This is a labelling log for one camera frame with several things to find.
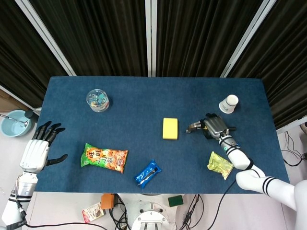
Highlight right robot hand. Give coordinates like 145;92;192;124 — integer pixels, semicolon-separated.
187;113;237;140

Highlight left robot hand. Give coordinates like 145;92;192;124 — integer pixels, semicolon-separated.
19;121;69;173

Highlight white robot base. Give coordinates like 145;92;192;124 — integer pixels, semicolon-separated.
117;193;190;230

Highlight yellow sponge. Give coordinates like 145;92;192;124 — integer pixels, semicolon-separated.
162;117;179;140

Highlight green sponge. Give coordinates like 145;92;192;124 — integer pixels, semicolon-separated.
168;195;184;207

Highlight white paper cup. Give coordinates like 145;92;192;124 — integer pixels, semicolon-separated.
218;94;240;114

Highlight light blue bowl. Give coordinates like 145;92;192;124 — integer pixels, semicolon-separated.
0;110;34;138

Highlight metal spoon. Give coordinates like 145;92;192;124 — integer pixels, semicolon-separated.
0;114;30;127

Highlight yellow green snack packet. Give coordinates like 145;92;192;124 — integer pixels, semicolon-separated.
207;151;235;181

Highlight blue tablecloth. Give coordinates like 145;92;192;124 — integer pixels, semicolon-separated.
33;76;290;195

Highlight green orange snack bag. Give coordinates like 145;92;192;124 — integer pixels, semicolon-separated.
80;143;129;174

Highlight red white snack packet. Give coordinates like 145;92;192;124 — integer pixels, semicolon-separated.
81;202;106;224

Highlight clear plastic jar with clips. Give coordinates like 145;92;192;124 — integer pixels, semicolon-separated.
86;88;111;113

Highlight blue cookie packet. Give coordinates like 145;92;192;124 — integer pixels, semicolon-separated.
133;159;162;189

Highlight orange box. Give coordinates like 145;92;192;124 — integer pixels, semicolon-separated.
100;193;116;210

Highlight black curtain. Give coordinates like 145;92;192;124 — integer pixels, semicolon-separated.
0;0;307;130

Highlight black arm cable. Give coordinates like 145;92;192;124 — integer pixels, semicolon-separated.
208;179;237;230

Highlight black floor cables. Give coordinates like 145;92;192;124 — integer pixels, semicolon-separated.
280;130;307;167

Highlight white frame post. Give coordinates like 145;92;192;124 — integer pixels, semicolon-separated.
14;0;77;77
144;0;158;77
220;0;278;78

